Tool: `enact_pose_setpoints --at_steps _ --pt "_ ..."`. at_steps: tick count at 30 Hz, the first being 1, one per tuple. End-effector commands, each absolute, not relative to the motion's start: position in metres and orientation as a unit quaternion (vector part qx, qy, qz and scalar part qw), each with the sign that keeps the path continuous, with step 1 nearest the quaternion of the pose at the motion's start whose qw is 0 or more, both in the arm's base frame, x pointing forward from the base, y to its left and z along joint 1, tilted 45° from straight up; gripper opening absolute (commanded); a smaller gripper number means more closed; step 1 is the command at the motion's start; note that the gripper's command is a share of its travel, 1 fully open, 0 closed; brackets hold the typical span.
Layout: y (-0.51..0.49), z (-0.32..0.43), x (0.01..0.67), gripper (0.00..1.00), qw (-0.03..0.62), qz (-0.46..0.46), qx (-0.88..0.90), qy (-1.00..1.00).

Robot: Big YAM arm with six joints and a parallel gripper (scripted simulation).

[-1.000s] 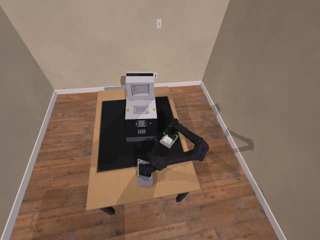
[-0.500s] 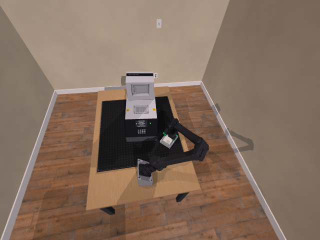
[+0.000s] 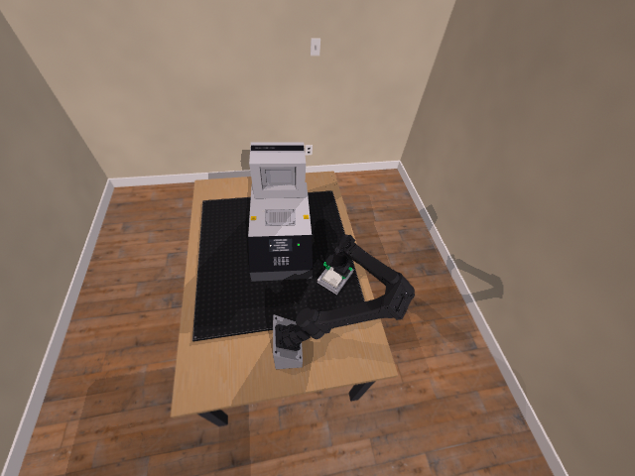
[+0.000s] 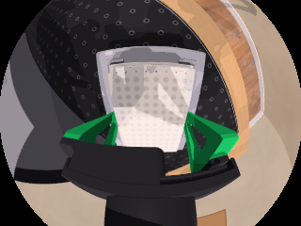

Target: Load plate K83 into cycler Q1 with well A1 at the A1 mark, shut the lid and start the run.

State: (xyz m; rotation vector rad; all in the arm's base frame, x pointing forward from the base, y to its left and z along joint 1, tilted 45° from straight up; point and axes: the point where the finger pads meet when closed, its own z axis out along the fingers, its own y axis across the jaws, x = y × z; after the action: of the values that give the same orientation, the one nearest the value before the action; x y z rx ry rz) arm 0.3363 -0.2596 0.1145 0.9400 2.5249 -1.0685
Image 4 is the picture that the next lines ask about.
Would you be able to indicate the grey benchtop lab instrument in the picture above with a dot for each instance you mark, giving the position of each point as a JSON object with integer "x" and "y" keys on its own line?
{"x": 33, "y": 120}

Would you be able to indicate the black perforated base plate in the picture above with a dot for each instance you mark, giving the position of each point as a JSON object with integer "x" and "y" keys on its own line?
{"x": 65, "y": 36}

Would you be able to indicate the white well plate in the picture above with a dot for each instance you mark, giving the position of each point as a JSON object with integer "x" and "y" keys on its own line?
{"x": 151, "y": 101}

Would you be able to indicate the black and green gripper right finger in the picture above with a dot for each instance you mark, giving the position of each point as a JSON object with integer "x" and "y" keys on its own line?
{"x": 219, "y": 141}

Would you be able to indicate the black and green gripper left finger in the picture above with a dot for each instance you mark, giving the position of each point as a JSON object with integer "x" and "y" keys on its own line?
{"x": 87, "y": 132}

